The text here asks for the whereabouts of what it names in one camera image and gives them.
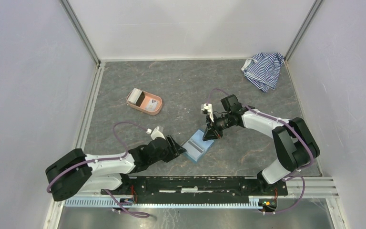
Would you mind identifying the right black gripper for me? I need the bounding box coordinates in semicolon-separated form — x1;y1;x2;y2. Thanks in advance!
203;112;233;141

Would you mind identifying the teal card holder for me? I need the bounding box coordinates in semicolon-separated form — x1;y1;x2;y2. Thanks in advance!
183;129;214;164

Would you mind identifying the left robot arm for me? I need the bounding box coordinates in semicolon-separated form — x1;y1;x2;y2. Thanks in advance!
45;135;187;201

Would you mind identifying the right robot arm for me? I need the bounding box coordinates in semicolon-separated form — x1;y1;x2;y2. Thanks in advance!
201;94;320;195

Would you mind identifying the white VIP card in tray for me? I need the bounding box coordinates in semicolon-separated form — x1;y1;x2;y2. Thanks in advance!
145;99;159;112

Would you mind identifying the stack of credit cards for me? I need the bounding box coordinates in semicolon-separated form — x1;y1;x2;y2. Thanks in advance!
127;88;145;106

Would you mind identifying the pink oval tray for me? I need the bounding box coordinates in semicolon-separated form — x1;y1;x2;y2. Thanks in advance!
126;88;163;115

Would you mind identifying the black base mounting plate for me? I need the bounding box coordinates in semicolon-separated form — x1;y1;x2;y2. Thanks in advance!
110;175;288;204

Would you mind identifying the blue striped cloth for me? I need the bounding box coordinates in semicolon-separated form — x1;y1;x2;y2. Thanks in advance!
241;52;285;93

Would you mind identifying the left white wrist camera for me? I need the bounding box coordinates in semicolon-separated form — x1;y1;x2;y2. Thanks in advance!
146;126;166;140

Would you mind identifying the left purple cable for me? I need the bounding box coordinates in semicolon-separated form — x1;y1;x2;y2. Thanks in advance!
46;122;151;194

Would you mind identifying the purple cable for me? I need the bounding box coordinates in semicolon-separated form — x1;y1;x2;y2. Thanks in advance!
46;122;151;194
205;88;315;215

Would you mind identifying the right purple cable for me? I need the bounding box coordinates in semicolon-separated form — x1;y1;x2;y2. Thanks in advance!
205;88;315;215

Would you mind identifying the aluminium frame rail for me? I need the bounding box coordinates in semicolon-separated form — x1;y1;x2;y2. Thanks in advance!
44;176;347;229

